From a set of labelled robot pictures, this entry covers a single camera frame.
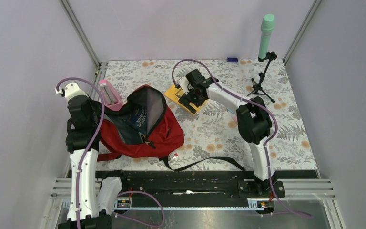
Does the yellow notebook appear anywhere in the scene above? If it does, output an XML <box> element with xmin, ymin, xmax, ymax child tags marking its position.
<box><xmin>163</xmin><ymin>85</ymin><xmax>206</xmax><ymax>113</ymax></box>

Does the red backpack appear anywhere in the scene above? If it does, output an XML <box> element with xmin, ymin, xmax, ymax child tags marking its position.
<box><xmin>96</xmin><ymin>84</ymin><xmax>247</xmax><ymax>173</ymax></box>

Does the dark blue book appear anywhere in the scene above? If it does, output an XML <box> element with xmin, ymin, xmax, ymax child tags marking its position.
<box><xmin>120</xmin><ymin>106</ymin><xmax>147</xmax><ymax>145</ymax></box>

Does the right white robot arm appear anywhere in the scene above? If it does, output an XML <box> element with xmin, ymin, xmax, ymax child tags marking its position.
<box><xmin>173</xmin><ymin>69</ymin><xmax>273</xmax><ymax>197</ymax></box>

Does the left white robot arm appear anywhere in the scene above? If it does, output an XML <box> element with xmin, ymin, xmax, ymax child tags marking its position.
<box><xmin>55</xmin><ymin>77</ymin><xmax>113</xmax><ymax>229</ymax></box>

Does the small white card pack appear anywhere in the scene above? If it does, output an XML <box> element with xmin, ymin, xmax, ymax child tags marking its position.
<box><xmin>168</xmin><ymin>153</ymin><xmax>179</xmax><ymax>161</ymax></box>

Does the pink metronome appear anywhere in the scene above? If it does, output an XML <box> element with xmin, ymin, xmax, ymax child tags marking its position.
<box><xmin>99</xmin><ymin>80</ymin><xmax>124</xmax><ymax>111</ymax></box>

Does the floral table mat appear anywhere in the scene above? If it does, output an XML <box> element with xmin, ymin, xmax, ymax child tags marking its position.
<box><xmin>104</xmin><ymin>59</ymin><xmax>317</xmax><ymax>170</ymax></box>

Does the pink highlighter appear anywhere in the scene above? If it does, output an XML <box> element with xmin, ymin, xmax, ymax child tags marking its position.
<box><xmin>232</xmin><ymin>115</ymin><xmax>238</xmax><ymax>123</ymax></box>

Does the small blue box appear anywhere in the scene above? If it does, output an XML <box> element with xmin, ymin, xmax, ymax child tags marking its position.
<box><xmin>227</xmin><ymin>57</ymin><xmax>238</xmax><ymax>63</ymax></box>

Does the black tripod mic stand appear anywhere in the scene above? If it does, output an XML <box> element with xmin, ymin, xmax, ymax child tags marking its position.
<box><xmin>248</xmin><ymin>52</ymin><xmax>277</xmax><ymax>103</ymax></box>

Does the green microphone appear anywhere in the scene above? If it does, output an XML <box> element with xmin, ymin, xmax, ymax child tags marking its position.
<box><xmin>258</xmin><ymin>14</ymin><xmax>275</xmax><ymax>62</ymax></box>

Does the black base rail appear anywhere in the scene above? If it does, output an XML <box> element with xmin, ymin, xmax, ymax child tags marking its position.
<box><xmin>98</xmin><ymin>169</ymin><xmax>319</xmax><ymax>208</ymax></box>

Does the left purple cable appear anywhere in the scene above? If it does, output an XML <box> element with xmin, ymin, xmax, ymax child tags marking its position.
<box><xmin>56</xmin><ymin>77</ymin><xmax>166</xmax><ymax>229</ymax></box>

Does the purple cable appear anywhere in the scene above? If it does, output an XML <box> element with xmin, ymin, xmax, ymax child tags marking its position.
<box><xmin>172</xmin><ymin>59</ymin><xmax>313</xmax><ymax>219</ymax></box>
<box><xmin>56</xmin><ymin>77</ymin><xmax>166</xmax><ymax>229</ymax></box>

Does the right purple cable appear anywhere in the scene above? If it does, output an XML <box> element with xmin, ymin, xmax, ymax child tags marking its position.
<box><xmin>172</xmin><ymin>59</ymin><xmax>313</xmax><ymax>219</ymax></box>

